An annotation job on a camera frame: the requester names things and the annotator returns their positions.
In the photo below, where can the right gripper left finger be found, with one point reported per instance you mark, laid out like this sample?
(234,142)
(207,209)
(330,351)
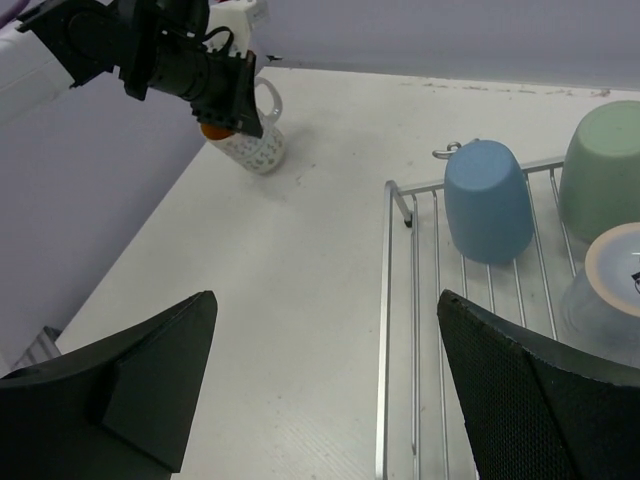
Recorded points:
(119,408)

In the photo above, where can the white patterned ceramic mug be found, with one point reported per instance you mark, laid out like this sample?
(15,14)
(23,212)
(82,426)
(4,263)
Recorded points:
(257,155)

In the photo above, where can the grey ceramic mug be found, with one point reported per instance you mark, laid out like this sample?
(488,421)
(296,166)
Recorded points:
(600,309)

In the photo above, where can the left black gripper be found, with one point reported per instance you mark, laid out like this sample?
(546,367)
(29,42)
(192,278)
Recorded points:
(219,88)

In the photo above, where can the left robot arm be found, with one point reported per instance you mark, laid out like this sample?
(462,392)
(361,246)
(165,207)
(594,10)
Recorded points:
(56,46)

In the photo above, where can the metal wire dish rack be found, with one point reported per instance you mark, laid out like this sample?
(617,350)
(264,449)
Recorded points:
(524,314)

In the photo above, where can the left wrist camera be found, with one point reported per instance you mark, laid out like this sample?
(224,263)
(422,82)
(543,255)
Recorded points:
(241,17)

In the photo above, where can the light green plastic cup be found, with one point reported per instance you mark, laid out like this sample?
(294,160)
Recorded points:
(599,187)

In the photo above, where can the light blue plastic cup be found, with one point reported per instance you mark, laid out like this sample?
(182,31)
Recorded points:
(487,203)

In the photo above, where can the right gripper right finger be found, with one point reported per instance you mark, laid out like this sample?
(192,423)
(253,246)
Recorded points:
(535,408)

